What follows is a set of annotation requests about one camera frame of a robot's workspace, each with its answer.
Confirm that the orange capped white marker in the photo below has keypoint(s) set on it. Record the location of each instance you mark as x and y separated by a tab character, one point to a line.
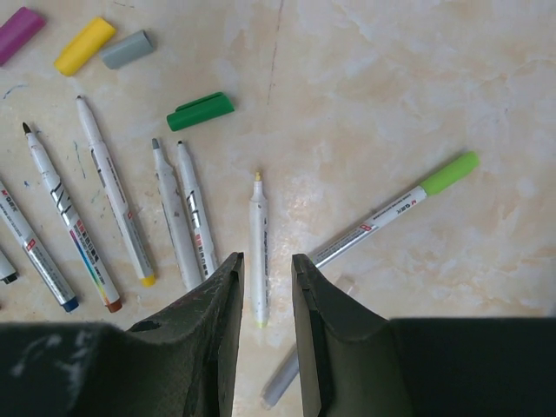
176	219

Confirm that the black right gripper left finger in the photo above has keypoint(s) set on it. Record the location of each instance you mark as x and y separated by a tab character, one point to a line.
180	361

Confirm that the magenta capped white marker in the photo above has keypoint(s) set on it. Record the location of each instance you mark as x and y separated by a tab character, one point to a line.
74	224

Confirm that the purple grey marker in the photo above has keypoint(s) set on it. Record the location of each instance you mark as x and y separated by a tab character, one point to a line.
288	369

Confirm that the navy capped white marker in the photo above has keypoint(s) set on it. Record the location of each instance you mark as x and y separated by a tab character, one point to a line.
36	252

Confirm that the pink capped white marker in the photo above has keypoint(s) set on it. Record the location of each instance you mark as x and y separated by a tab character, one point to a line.
258	249

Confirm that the dark green marker cap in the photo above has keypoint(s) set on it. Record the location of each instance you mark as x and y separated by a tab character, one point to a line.
200	110

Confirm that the yellow slim marker cap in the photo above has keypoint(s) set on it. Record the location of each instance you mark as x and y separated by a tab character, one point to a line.
83	46

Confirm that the grey marker cap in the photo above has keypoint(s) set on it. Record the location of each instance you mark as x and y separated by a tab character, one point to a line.
127	50

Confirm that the lime green capped marker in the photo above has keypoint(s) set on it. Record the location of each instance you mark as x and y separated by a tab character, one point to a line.
433	185

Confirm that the magenta marker cap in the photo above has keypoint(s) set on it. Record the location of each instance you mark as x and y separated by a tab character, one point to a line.
18	30

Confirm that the black eraser-cap white marker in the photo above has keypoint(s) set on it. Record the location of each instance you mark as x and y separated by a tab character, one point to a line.
8	273

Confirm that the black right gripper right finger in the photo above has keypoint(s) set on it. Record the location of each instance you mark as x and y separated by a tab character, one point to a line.
354	362

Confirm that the dark green capped marker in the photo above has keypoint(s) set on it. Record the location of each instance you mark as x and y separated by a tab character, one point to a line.
197	213

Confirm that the yellow capped slim marker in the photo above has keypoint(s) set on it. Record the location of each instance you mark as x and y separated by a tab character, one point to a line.
118	201

